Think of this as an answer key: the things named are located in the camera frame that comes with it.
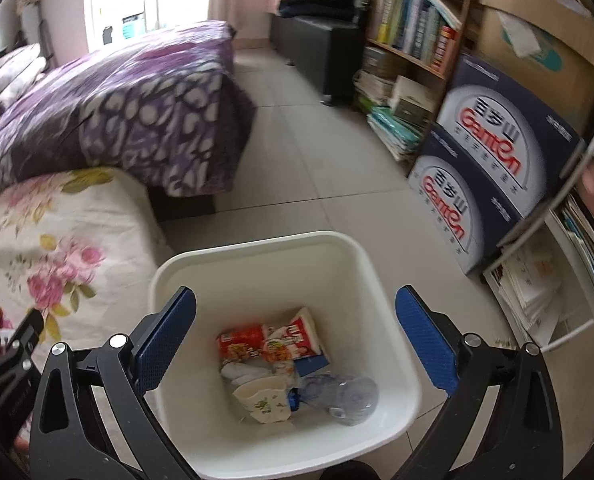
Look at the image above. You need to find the stack of papers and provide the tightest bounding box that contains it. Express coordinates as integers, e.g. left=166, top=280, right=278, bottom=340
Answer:
left=353, top=71, right=393, bottom=113

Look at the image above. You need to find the small blue box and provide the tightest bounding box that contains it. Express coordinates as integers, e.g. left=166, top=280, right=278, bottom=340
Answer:
left=293, top=354, right=330, bottom=378

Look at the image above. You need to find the white tissue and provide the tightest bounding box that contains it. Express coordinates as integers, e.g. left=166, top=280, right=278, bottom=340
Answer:
left=221, top=360, right=273, bottom=387

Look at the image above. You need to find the stack of teal booklets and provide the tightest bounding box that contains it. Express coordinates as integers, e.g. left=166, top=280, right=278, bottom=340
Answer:
left=367, top=107, right=430, bottom=161

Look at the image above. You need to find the white cardboard box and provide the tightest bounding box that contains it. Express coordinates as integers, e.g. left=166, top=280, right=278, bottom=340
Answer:
left=389, top=76, right=440, bottom=128

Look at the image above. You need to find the red white packet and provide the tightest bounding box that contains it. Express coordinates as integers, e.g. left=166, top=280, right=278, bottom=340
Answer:
left=262, top=306, right=323, bottom=363

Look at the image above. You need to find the black metal stand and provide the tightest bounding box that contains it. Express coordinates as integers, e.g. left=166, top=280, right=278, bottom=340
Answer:
left=19, top=10, right=58, bottom=68

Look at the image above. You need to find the white plastic bin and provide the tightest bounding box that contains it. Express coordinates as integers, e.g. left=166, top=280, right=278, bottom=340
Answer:
left=148, top=230, right=423, bottom=480

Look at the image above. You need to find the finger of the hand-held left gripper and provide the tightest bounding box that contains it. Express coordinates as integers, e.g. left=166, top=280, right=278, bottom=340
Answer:
left=0, top=308, right=45, bottom=361

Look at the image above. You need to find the white purple patterned pillow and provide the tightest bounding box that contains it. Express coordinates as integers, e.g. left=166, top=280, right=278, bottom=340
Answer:
left=0, top=42, right=42, bottom=86
left=0, top=57, right=48, bottom=113

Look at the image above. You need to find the row of thin books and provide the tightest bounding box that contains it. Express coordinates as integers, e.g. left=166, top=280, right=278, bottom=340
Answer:
left=560, top=195, right=594, bottom=306

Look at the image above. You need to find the white metal rack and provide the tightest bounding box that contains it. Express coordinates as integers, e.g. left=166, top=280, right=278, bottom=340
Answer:
left=482, top=10, right=594, bottom=351

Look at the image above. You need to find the purple patterned blanket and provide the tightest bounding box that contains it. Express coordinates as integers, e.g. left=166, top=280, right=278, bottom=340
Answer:
left=0, top=20, right=258, bottom=198

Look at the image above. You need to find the wooden bookshelf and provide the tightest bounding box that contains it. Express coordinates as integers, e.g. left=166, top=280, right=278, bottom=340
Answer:
left=354, top=0, right=480, bottom=161

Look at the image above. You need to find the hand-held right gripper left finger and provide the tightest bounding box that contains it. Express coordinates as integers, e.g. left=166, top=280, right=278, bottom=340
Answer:
left=29, top=286, right=200, bottom=480

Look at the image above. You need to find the crushed clear plastic bottle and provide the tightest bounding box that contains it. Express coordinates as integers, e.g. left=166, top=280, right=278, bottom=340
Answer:
left=287, top=372, right=380, bottom=426

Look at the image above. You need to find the large brown cardboard box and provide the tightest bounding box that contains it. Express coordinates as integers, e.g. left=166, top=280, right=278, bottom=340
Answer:
left=472, top=0, right=594, bottom=133

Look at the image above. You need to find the teal box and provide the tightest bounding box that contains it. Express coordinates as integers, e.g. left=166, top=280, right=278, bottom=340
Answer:
left=122, top=12, right=145, bottom=38

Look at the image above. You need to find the blue water carton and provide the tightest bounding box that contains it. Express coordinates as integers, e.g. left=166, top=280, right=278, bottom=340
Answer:
left=436, top=50, right=588, bottom=218
left=408, top=125, right=525, bottom=276

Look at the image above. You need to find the black storage bench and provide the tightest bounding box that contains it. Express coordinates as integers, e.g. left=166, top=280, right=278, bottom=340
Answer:
left=269, top=12, right=365, bottom=98

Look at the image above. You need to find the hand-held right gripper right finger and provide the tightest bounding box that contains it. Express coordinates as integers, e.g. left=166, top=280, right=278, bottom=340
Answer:
left=394, top=285, right=563, bottom=480

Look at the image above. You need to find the grey box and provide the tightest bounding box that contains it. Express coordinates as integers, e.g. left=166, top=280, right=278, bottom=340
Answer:
left=362, top=47, right=408, bottom=81

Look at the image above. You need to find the person's black shoe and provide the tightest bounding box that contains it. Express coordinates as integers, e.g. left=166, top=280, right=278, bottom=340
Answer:
left=322, top=460, right=380, bottom=480

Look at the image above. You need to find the floral paper cup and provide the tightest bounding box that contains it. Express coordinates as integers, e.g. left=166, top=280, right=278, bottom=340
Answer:
left=232, top=376, right=293, bottom=426

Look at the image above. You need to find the stack of white booklets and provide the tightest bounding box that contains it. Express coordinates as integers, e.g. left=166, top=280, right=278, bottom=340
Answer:
left=490, top=250, right=565, bottom=333

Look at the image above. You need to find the red instant noodle cup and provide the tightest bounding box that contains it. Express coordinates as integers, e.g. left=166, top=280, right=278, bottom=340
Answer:
left=217, top=324, right=270, bottom=361

